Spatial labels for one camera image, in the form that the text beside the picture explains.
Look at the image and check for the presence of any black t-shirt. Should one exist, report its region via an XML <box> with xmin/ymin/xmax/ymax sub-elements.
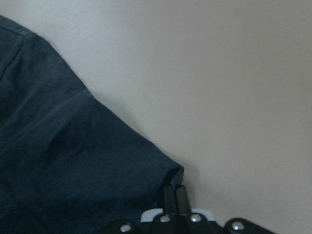
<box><xmin>0</xmin><ymin>17</ymin><xmax>184</xmax><ymax>234</ymax></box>

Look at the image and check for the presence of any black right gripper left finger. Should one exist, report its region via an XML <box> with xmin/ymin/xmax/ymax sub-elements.
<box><xmin>163</xmin><ymin>185</ymin><xmax>176</xmax><ymax>215</ymax></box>

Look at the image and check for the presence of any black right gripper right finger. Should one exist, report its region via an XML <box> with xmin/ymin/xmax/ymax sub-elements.
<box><xmin>175</xmin><ymin>185</ymin><xmax>192</xmax><ymax>215</ymax></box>

